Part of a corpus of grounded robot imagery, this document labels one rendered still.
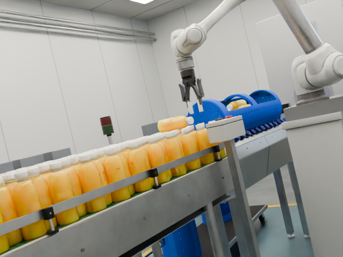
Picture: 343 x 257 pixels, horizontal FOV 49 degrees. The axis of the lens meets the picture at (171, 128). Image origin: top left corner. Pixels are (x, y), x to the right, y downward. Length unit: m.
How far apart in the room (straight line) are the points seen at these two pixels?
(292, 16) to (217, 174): 0.89
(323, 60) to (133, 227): 1.28
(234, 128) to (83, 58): 5.01
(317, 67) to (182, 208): 1.02
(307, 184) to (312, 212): 0.16
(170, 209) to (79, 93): 4.91
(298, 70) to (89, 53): 4.96
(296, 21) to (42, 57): 4.51
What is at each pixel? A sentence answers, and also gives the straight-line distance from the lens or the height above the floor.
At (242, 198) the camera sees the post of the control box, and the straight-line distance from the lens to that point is 1.95.
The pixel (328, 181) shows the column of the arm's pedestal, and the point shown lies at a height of 0.63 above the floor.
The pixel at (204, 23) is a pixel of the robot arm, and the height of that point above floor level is 1.58.
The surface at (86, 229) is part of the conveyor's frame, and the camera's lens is 1.30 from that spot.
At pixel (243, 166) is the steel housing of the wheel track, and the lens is 2.36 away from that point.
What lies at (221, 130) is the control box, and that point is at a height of 1.05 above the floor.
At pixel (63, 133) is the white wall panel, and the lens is 5.94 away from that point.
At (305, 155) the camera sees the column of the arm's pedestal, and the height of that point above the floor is 0.80.
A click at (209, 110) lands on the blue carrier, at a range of 2.28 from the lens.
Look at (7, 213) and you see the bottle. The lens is 1.23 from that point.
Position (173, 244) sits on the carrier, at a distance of 2.79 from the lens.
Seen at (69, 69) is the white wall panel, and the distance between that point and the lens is 6.35.
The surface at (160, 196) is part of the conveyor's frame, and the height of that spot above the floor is 0.87.
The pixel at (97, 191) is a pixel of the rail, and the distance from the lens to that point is 1.36.
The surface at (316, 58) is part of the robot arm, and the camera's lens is 2.12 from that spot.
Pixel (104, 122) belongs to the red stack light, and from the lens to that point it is 2.16.
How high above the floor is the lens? 1.15
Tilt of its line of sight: 1 degrees down
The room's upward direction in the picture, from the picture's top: 13 degrees counter-clockwise
